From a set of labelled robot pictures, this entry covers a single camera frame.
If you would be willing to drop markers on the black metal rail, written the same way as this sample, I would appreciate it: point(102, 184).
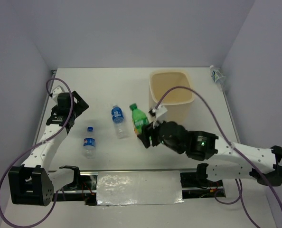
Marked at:
point(191, 187)

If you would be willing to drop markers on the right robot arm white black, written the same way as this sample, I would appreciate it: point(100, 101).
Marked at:
point(219, 159)

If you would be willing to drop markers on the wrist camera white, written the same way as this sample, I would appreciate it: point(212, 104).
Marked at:
point(56, 91)
point(158, 114)

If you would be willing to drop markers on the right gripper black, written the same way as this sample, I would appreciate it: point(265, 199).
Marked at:
point(144, 136)

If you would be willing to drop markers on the cream plastic bin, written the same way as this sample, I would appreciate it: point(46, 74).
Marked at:
point(178, 101)

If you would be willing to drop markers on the blue label clear bottle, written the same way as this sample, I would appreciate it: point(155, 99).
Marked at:
point(118, 121)

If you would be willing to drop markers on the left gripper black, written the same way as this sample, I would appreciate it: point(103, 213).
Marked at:
point(81, 106)

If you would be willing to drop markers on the pepsi bottle blue cap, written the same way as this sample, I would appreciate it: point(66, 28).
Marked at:
point(89, 143)

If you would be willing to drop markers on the green sprite bottle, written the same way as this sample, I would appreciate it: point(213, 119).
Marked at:
point(139, 118)

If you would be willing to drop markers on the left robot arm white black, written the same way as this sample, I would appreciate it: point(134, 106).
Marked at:
point(31, 183)

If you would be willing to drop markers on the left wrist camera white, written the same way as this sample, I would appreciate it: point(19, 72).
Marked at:
point(56, 91)

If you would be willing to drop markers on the clear water bottle corner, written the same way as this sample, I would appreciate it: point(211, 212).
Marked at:
point(218, 77)

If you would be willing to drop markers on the silver foil sheet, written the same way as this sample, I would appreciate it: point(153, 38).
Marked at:
point(138, 188)

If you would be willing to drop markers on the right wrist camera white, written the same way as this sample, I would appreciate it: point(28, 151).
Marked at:
point(158, 114)

